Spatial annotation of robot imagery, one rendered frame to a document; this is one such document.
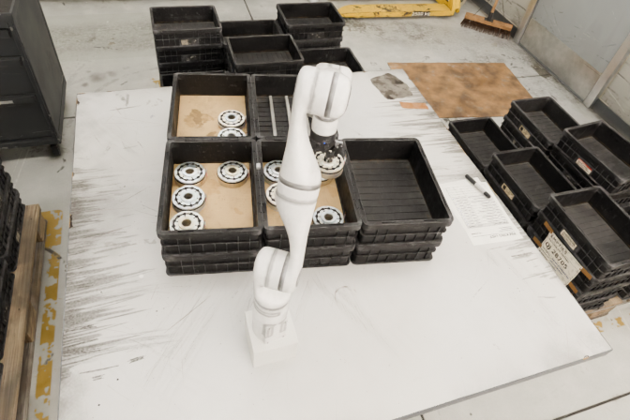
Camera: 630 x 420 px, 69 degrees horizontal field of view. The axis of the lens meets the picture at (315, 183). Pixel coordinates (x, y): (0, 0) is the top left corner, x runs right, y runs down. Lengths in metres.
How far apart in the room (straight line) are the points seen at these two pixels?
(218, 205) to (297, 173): 0.63
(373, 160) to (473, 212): 0.45
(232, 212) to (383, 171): 0.58
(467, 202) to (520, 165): 0.89
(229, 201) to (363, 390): 0.71
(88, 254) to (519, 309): 1.41
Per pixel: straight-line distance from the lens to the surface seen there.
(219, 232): 1.33
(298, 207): 0.95
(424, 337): 1.51
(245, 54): 2.89
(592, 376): 2.63
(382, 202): 1.60
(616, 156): 2.96
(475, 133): 3.03
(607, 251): 2.40
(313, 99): 0.88
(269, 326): 1.22
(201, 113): 1.87
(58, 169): 2.99
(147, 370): 1.41
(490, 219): 1.89
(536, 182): 2.70
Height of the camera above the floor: 1.99
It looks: 46 degrees down
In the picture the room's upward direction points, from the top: 10 degrees clockwise
